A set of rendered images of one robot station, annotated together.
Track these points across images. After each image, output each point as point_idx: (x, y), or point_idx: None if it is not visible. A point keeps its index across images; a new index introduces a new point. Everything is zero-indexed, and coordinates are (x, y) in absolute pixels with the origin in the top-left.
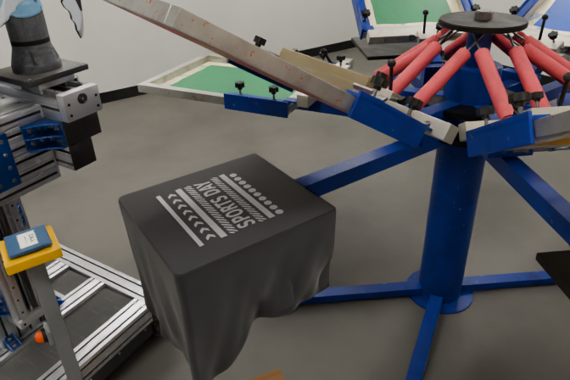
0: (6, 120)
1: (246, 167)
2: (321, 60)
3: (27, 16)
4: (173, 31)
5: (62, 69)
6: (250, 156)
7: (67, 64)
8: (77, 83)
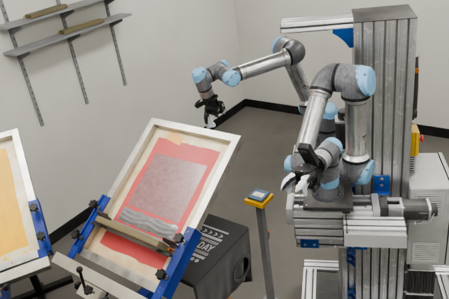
0: None
1: (192, 269)
2: (127, 227)
3: None
4: (190, 158)
5: (307, 195)
6: (194, 280)
7: (314, 201)
8: (298, 205)
